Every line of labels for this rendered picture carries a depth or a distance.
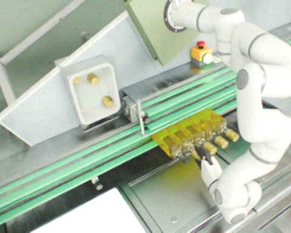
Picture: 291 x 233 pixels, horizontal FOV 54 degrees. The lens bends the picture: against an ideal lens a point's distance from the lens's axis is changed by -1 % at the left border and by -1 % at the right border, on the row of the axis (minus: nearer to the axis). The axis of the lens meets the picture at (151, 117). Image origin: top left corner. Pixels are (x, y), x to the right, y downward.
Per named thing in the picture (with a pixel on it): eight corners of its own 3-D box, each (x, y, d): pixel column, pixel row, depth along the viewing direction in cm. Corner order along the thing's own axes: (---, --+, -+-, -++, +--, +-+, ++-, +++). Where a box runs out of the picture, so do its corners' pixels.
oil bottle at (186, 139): (156, 128, 131) (185, 155, 116) (155, 118, 127) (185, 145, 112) (167, 123, 133) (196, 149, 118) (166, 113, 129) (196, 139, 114)
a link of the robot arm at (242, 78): (255, 124, 89) (212, 123, 84) (286, 60, 77) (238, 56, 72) (287, 161, 76) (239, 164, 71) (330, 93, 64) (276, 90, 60)
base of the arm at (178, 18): (159, 0, 107) (185, 6, 96) (183, -19, 109) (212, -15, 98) (173, 34, 117) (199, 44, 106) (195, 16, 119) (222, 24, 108)
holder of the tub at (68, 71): (78, 125, 123) (85, 135, 118) (60, 68, 106) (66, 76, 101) (114, 110, 129) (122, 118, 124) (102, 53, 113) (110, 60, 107)
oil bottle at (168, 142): (145, 133, 129) (173, 161, 114) (144, 123, 125) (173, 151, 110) (156, 128, 131) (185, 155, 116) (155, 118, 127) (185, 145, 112)
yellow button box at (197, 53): (190, 60, 139) (199, 67, 134) (189, 46, 134) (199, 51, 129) (201, 56, 142) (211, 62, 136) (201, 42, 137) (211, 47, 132)
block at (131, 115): (123, 116, 125) (131, 124, 120) (119, 97, 120) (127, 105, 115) (130, 113, 127) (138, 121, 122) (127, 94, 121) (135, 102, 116)
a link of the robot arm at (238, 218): (242, 196, 81) (269, 192, 85) (224, 169, 90) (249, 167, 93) (224, 229, 90) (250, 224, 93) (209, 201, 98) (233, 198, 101)
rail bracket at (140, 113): (131, 127, 122) (147, 144, 113) (126, 94, 111) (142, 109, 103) (137, 124, 123) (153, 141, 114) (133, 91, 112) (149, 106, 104)
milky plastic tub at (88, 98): (74, 116, 120) (82, 127, 113) (59, 68, 106) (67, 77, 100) (113, 101, 126) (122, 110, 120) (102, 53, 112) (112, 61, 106)
